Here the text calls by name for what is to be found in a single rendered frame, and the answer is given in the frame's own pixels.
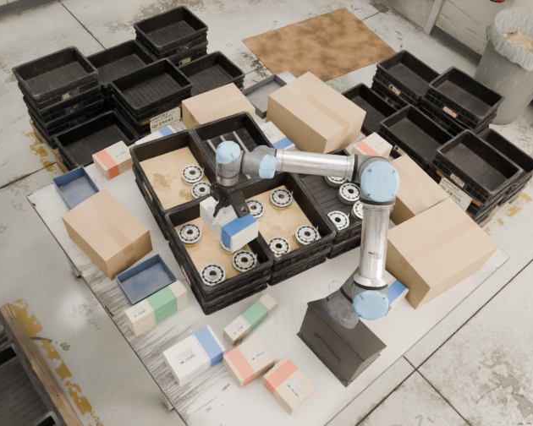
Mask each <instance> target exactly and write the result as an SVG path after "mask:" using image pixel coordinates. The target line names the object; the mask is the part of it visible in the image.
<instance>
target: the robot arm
mask: <svg viewBox="0 0 533 426"><path fill-rule="evenodd" d="M216 160H217V171H216V172H214V176H215V177H216V178H217V181H216V182H215V183H214V184H215V185H214V184H212V185H211V186H210V196H211V197H212V198H213V199H214V200H216V202H219V203H216V204H215V205H214V206H213V207H212V206H208V207H207V211H208V213H209V215H210V217H211V219H212V220H211V225H212V226H213V225H215V224H217V221H218V220H219V217H220V215H221V214H222V213H223V212H224V210H223V207H224V208H226V207H229V206H230V205H231V206H232V207H233V209H234V212H235V214H236V216H237V217H238V218H242V217H244V216H247V215H249V213H250V209H249V207H248V205H247V204H246V202H245V196H244V194H243V193H242V192H240V191H239V188H238V186H237V182H238V179H239V173H240V174H244V175H250V176H254V177H259V178H273V176H274V172H275V171H283V172H297V173H306V174H314V175H322V176H329V177H337V178H347V179H348V180H349V181H350V182H356V183H360V198H359V202H360V203H361V204H362V205H363V217H362V230H361V242H360V265H358V266H357V268H356V269H355V270H354V272H353V273H352V274H351V275H350V277H349V278H348V279H347V280H346V281H345V283H344V284H343V285H342V286H341V287H340V288H339V289H338V290H337V291H335V292H333V293H331V294H329V295H328V296H326V297H325V298H324V299H323V301H322V305H323V307H324V309H325V310H326V311H327V313H328V314H329V315H330V316H331V317H332V318H333V319H334V320H336V321H337V322H338V323H339V324H340V325H342V326H344V327H346V328H349V329H353V328H354V327H355V326H356V324H357V323H358V320H359V318H360V317H361V318H362V319H364V320H377V319H380V318H381V317H382V316H383V315H384V314H385V313H386V312H387V310H388V305H389V302H388V299H387V287H388V278H387V277H386V276H385V275H384V272H385V262H386V252H387V233H388V223H389V213H390V208H391V207H392V206H393V205H395V200H396V193H397V192H398V188H399V183H400V181H399V175H398V172H397V170H396V169H395V168H394V166H392V164H391V163H390V162H389V160H387V159H386V158H384V157H382V156H372V155H357V154H352V155H351V156H337V155H329V154H321V153H313V152H304V151H297V150H281V149H273V148H269V147H267V146H265V145H260V146H257V147H256V148H254V149H253V151H252V152H248V151H243V150H240V148H239V146H238V145H237V144H235V143H234V142H233V141H225V142H222V143H221V144H220V145H219V146H218V147H217V154H216Z"/></svg>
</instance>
